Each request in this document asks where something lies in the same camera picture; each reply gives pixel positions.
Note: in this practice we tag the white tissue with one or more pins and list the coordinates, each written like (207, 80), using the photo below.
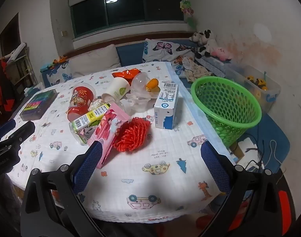
(96, 103)

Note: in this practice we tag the black white cow plush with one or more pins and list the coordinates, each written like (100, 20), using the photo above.
(206, 43)

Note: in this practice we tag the yellow green drink carton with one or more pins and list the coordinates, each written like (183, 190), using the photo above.
(90, 118)

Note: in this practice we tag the blue headboard cushion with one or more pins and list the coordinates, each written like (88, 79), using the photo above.
(129, 54)

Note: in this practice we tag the white blue milk carton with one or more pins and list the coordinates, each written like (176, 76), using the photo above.
(166, 106)

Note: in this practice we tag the dark box of coloured pens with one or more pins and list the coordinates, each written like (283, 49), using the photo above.
(38, 102)

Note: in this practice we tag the beige patterned clothing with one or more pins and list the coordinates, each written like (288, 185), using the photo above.
(197, 71)

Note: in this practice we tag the grey white dog plush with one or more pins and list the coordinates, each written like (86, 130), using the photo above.
(195, 37)

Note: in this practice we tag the dark wooden door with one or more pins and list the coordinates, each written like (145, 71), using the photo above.
(9, 34)

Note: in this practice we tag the white paper cup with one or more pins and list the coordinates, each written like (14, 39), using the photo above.
(119, 88)

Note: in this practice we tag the pink plush toy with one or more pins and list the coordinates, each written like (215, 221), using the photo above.
(220, 53)

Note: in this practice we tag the white cartoon print blanket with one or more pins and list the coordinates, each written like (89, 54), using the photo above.
(165, 177)

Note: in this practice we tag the orange plastic shell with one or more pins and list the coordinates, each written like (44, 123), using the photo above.
(152, 84)

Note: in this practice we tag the small butterfly print pillow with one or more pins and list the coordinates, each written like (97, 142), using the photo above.
(58, 72)

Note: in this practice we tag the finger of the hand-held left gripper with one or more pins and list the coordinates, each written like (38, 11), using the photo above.
(6, 127)
(24, 129)

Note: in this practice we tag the clear plastic storage box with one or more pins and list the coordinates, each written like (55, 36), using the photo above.
(270, 96)

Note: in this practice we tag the red black hanging clothing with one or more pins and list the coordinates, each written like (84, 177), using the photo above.
(2, 88)

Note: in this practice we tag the green plastic basket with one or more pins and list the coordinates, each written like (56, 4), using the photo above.
(239, 118)

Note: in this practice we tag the teal toy vehicle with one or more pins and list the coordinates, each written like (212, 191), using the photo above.
(46, 68)

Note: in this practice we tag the red printed paper cup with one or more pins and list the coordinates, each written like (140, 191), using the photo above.
(80, 101)

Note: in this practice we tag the dark glass window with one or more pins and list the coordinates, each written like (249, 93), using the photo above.
(125, 12)

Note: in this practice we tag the clear plastic jelly cup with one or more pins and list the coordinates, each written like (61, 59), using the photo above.
(140, 101)
(125, 106)

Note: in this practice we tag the orange toy figure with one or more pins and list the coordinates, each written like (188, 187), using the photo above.
(60, 59)

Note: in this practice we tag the beige pillow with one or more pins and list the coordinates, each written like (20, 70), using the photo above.
(93, 60)

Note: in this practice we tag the wall switch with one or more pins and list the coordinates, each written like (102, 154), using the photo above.
(64, 33)

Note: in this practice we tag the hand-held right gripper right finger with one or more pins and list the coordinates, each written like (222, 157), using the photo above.
(216, 170)

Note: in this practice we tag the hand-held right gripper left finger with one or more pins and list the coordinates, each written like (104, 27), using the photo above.
(87, 164)

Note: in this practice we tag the large butterfly print pillow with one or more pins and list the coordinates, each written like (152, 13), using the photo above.
(165, 50)

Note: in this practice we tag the orange snack bag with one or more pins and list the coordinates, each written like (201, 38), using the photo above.
(125, 74)

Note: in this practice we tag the white cardboard box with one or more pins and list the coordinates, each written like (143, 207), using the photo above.
(246, 147)

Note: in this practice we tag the pink cardboard box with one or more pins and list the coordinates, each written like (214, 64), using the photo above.
(108, 128)

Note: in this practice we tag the red mesh scrubber ball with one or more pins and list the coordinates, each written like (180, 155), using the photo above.
(133, 135)

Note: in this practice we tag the clear round plastic container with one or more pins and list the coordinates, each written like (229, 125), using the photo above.
(140, 82)

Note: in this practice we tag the colourful hanging wall decoration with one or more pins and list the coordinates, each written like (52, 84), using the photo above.
(187, 11)

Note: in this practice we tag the brown wooden headboard ledge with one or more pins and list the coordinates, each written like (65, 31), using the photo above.
(130, 38)

